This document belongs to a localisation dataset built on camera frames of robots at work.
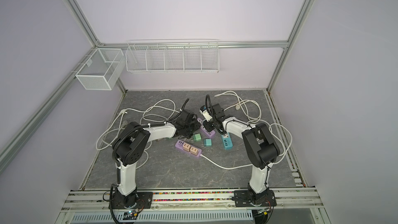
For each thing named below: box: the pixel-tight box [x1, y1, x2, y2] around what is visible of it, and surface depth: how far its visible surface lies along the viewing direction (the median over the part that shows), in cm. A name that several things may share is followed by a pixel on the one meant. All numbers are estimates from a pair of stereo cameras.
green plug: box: [192, 132, 202, 142], surface depth 95 cm
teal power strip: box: [221, 132, 234, 150], surface depth 92 cm
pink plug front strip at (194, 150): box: [189, 146, 199, 156], surface depth 84 cm
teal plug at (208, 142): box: [204, 138, 212, 147], surface depth 93 cm
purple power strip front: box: [175, 140, 203, 157], surface depth 86 cm
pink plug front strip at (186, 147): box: [182, 143, 191, 152], surface depth 86 cm
